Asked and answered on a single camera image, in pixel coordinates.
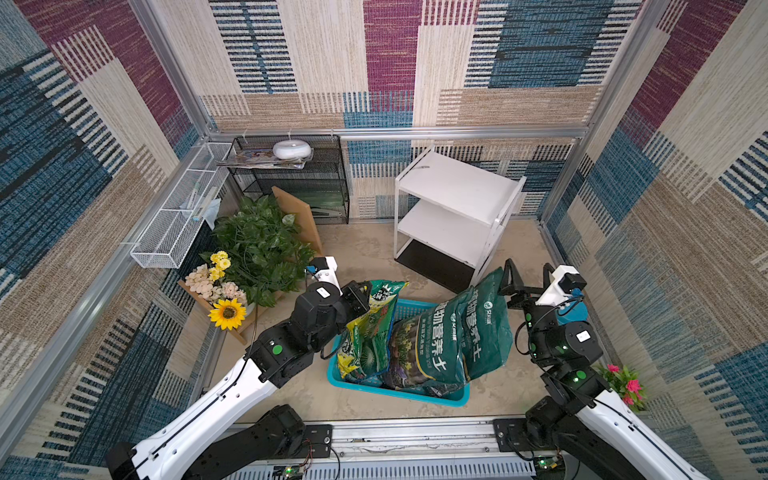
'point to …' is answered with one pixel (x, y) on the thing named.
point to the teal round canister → (574, 311)
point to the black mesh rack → (321, 186)
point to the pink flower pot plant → (625, 383)
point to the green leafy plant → (266, 245)
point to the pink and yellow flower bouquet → (207, 282)
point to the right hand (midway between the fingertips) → (528, 262)
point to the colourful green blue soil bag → (365, 344)
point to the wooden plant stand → (304, 219)
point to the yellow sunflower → (228, 314)
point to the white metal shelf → (449, 216)
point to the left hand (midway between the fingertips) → (373, 281)
